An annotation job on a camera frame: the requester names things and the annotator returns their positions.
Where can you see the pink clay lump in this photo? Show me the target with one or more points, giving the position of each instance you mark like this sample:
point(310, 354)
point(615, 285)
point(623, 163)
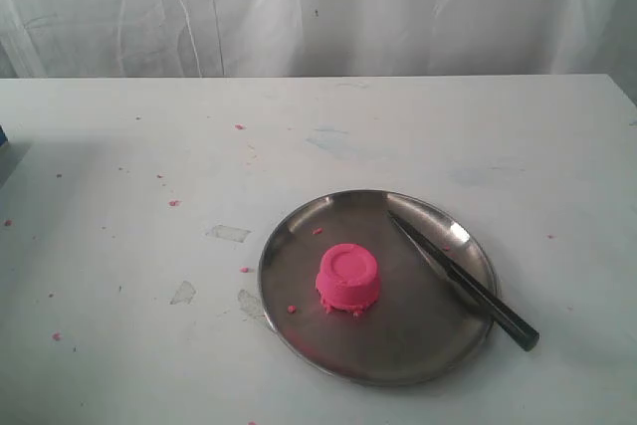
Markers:
point(348, 279)

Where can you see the black knife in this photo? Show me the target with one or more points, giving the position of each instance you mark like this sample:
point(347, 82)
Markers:
point(518, 329)

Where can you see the round steel plate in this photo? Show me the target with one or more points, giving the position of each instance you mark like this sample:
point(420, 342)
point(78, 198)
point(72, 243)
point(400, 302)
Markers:
point(423, 324)

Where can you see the white backdrop curtain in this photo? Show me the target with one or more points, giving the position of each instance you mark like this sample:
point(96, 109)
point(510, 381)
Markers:
point(241, 38)

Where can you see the blue box at edge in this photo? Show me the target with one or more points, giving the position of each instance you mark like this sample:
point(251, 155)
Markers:
point(3, 137)

